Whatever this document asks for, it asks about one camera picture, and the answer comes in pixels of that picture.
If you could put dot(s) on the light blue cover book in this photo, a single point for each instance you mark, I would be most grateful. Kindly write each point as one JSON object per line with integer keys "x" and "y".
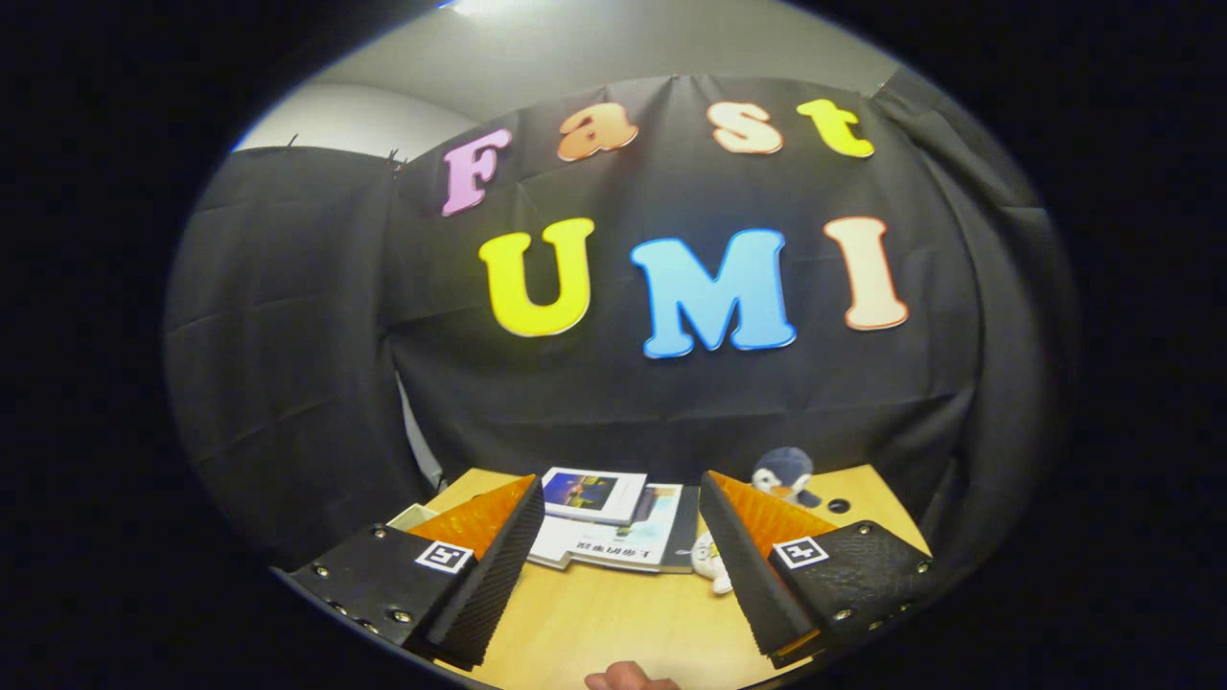
{"x": 642, "y": 532}

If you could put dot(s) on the pale green fabric storage box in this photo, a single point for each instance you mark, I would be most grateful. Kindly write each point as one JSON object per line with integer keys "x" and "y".
{"x": 412, "y": 517}

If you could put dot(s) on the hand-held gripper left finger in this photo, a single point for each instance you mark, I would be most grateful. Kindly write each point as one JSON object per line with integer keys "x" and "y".
{"x": 498, "y": 585}

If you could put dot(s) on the dark blue penguin plush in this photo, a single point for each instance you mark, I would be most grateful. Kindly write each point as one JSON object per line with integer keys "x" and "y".
{"x": 786, "y": 470}

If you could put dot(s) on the large ceiling light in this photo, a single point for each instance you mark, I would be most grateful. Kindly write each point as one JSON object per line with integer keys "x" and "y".
{"x": 479, "y": 5}

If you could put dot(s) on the white duck plush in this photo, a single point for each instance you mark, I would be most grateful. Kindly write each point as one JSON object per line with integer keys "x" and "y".
{"x": 709, "y": 561}

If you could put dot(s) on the white text cover book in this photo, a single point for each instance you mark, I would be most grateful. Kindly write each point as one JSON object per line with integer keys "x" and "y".
{"x": 551, "y": 546}

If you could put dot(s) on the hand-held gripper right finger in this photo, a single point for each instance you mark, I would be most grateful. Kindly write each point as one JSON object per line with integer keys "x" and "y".
{"x": 752, "y": 580}

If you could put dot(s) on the night photo cover book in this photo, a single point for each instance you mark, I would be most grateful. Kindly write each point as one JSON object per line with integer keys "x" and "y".
{"x": 594, "y": 494}

